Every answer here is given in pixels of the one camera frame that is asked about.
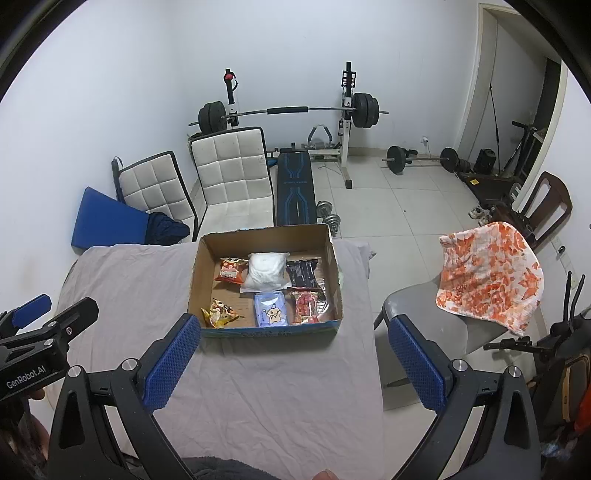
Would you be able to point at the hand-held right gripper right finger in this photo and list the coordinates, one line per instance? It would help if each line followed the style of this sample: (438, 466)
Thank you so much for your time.
(418, 364)

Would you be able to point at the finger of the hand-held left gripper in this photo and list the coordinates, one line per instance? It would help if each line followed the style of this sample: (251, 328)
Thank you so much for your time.
(32, 308)
(76, 316)

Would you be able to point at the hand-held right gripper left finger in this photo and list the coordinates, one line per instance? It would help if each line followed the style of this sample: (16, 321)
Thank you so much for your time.
(173, 364)

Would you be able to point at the yellow snack packet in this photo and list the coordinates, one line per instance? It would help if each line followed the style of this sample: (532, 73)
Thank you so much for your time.
(219, 314)

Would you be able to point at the cardboard box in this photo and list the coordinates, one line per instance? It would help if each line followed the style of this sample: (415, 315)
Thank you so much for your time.
(203, 277)

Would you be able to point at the orange snack packet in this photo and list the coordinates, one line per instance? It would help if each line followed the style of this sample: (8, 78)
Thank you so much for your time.
(231, 271)

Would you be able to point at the blue tissue pack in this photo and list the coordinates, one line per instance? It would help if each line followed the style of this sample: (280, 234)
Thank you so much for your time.
(271, 310)

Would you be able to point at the red snack packet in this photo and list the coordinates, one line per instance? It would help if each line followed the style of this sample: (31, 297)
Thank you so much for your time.
(305, 305)

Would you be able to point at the white plastic bag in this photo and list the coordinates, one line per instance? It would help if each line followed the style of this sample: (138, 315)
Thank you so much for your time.
(265, 271)

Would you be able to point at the black packet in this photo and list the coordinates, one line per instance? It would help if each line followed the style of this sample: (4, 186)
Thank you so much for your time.
(301, 273)

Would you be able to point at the person's left hand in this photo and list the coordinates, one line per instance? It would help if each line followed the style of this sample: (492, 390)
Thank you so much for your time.
(32, 429)

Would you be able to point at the person's right hand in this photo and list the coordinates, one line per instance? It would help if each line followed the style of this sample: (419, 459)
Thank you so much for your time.
(327, 475)

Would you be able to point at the grey chair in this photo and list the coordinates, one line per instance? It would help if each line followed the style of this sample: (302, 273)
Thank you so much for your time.
(415, 318)

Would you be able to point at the blue folded mat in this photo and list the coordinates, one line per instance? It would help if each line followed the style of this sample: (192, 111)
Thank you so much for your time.
(106, 221)

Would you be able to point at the orange patterned cloth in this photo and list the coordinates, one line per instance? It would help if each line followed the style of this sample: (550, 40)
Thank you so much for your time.
(489, 277)

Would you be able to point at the person's grey fleece garment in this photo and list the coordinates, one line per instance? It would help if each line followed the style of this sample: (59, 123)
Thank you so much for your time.
(231, 470)

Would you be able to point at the dark blue cloth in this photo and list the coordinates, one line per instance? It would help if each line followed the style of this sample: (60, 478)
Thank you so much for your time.
(166, 228)

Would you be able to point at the black slim bag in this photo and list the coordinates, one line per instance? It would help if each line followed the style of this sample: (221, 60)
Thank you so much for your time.
(117, 180)

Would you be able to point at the white quilted chair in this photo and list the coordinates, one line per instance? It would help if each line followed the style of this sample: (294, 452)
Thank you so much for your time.
(231, 170)
(154, 189)

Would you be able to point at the pair of shoes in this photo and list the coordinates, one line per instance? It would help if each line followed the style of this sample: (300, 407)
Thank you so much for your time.
(480, 214)

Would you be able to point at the chrome dumbbell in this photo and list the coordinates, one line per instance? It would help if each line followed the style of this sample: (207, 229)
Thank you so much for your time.
(332, 221)
(323, 207)

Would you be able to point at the dark floor mat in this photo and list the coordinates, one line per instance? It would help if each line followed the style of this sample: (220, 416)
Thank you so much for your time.
(489, 187)

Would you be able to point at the stack of black weight plates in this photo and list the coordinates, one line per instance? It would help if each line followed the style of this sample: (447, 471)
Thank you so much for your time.
(465, 166)

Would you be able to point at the short barbell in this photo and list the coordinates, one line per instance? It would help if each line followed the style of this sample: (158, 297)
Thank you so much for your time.
(397, 159)

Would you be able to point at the black and blue weight bench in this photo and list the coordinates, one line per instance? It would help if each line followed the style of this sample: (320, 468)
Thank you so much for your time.
(295, 189)

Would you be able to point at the brown wooden chair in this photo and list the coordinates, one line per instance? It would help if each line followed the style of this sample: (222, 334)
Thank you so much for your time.
(554, 198)

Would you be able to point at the white barbell rack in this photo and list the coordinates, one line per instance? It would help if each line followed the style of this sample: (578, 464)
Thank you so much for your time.
(346, 138)

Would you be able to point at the black kick scooter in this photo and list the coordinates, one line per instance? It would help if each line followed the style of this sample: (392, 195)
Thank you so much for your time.
(519, 147)

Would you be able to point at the black thin rod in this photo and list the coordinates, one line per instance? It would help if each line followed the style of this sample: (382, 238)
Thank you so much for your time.
(495, 115)

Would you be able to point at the barbell with black plates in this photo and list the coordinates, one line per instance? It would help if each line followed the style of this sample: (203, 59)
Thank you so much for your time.
(288, 110)

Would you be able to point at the white door frame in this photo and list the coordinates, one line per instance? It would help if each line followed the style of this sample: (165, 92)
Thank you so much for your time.
(475, 92)

